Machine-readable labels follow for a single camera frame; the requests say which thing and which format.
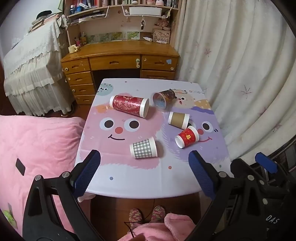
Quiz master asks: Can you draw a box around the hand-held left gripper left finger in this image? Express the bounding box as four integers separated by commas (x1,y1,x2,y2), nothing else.
22,149,102,241

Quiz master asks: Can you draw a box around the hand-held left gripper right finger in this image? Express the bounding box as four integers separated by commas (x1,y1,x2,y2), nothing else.
188,150,270,241

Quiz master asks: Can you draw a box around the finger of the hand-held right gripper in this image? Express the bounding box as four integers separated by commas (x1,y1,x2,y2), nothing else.
255,152,281,177
230,158,258,179

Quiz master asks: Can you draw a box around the small red paper cup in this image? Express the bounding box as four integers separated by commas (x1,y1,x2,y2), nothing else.
174,126,200,149

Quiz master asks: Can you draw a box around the brown paper cup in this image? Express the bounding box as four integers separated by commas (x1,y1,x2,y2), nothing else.
168,111,190,130

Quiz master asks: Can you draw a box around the grey checked paper cup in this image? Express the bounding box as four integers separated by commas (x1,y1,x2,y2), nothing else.
129,136,158,160

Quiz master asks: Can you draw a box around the large red patterned paper cup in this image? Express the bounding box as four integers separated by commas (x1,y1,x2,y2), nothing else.
109,94,150,119

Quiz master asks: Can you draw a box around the dark patterned paper cup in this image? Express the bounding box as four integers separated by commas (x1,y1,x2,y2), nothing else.
152,89,176,109

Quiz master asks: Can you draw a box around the cartoon face table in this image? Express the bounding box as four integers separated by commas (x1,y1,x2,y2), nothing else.
74,78,232,200

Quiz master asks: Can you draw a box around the pink blanket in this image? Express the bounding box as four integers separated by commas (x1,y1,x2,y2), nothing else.
0,115,85,235

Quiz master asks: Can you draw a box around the knitted slipper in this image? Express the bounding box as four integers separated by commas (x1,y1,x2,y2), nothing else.
150,205,166,223
129,209,143,224

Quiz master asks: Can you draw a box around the pink fleece clothing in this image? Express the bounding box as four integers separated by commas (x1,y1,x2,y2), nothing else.
117,213,197,241

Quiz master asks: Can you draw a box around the black rectangular device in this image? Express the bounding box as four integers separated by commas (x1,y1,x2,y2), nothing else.
15,159,26,176

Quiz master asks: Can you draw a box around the white patterned curtain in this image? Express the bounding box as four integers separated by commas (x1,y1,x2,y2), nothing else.
173,0,296,164

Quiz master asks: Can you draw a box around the wooden desk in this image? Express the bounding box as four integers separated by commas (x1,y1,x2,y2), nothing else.
60,40,180,105

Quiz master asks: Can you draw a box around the white lace cover cloth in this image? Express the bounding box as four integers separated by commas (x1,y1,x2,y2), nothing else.
3,20,75,117

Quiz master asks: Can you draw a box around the landscape picture strip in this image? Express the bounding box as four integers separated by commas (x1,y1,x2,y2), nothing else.
87,31,140,42

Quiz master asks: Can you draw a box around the printed wooden box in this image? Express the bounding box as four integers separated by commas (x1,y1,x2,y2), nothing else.
152,28,171,44

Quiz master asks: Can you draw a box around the wooden desk hutch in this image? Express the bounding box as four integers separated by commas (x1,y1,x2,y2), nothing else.
64,0,184,45

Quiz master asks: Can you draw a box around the stack of books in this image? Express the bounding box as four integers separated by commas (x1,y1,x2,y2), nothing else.
28,13,59,33

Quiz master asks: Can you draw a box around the row of shelf books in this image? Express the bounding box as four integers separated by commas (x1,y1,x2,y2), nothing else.
77,0,179,9

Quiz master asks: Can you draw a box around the white basket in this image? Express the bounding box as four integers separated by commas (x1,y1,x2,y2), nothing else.
128,6,163,16

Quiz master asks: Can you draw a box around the metal tube frame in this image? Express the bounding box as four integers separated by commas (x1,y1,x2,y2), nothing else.
266,137,296,186

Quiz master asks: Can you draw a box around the black cable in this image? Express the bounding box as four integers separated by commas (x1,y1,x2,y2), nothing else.
124,199,156,238

